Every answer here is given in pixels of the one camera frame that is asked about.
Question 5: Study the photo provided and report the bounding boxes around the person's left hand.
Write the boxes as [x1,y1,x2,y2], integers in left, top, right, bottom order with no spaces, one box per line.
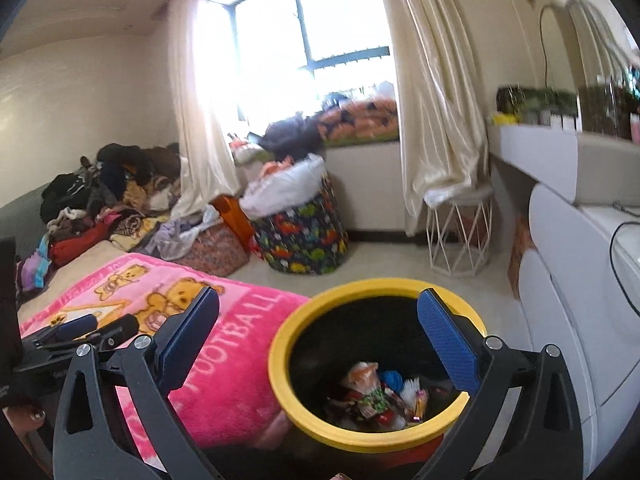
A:
[7,404,48,433]

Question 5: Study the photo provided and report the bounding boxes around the floral fabric bag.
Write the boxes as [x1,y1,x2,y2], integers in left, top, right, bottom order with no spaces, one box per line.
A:
[187,225,251,278]

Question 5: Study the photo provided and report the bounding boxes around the dinosaur print fabric basket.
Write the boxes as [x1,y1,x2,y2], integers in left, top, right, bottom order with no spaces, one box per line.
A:
[250,170,349,276]

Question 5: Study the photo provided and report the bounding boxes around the cream curtain beside stool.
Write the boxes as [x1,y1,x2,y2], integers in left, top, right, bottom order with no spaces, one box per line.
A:
[370,0,488,236]

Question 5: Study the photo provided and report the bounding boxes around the black cable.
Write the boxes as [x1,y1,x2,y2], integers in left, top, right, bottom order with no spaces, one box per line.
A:
[607,220,640,321]

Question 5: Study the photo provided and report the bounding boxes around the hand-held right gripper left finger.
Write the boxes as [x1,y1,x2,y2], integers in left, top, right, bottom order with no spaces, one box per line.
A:
[51,285,223,480]

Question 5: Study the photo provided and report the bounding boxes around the dark jacket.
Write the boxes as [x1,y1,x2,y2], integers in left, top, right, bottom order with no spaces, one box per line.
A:
[262,115,326,161]

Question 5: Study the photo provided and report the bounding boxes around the lavender cloth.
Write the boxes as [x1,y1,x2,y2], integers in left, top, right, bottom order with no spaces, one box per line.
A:
[135,205,221,261]

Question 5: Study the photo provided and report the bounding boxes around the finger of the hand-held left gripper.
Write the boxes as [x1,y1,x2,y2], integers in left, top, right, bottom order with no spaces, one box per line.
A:
[80,314,139,356]
[22,314,99,349]

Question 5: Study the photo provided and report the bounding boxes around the bed with beige sheet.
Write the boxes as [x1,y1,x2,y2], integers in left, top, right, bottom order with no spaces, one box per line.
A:
[25,240,131,301]

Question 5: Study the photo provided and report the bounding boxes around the white rounded drawer cabinet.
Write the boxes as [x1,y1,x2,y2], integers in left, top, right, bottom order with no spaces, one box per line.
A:
[517,182,640,466]

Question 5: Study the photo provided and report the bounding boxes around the white vanity desk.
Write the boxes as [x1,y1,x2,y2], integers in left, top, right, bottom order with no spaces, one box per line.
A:
[487,122,640,206]

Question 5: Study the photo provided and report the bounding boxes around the orange white snack packet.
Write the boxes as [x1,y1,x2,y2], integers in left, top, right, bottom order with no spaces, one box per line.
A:
[344,361,379,397]

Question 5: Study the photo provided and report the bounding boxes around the pink bear print blanket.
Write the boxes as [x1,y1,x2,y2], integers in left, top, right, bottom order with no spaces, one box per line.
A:
[17,252,313,466]

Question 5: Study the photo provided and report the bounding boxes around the orange paper bag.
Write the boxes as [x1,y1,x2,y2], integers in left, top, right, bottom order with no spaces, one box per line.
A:
[210,195,256,253]

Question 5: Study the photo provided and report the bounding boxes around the orange cloth in basket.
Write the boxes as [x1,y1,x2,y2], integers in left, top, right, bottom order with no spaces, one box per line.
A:
[260,157,296,176]

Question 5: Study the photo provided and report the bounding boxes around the cream curtain beside bed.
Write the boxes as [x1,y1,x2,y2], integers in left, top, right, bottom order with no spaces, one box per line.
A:
[167,0,241,221]

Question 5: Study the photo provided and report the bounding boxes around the yellow-rimmed black bin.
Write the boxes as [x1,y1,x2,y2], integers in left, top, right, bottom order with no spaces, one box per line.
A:
[267,277,488,466]

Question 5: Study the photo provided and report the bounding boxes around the yellow green snack wrapper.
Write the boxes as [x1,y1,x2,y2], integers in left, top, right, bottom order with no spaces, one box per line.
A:
[360,391,392,417]

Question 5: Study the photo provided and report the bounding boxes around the orange yellow wrapper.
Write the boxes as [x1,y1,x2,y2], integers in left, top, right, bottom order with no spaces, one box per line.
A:
[411,389,431,422]

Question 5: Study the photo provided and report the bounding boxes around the orange patterned quilt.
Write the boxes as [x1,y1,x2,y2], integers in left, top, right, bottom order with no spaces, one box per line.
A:
[317,99,399,138]

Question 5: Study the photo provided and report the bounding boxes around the dark framed window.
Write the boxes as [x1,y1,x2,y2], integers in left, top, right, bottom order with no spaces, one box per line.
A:
[205,0,396,121]

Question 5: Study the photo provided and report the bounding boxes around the green sill mat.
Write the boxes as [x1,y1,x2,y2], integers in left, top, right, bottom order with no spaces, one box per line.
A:
[325,135,401,148]

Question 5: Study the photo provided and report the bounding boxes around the grey bed headboard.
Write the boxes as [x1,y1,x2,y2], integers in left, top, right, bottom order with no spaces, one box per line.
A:
[0,182,51,241]

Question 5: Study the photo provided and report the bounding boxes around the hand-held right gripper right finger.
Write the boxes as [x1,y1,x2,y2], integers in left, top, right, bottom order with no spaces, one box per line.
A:
[414,287,585,480]

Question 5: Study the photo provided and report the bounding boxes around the vanity mirror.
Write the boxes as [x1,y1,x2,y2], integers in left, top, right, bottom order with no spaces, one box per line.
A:
[540,0,640,91]

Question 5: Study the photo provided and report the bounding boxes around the large white bag in basket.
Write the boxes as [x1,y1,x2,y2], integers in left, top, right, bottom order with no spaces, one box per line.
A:
[240,154,326,221]

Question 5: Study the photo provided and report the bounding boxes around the white wire stool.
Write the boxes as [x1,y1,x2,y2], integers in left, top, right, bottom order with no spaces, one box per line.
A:
[424,185,496,277]

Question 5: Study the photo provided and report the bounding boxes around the pile of clothes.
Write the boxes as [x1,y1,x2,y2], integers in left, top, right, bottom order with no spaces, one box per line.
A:
[15,142,211,301]

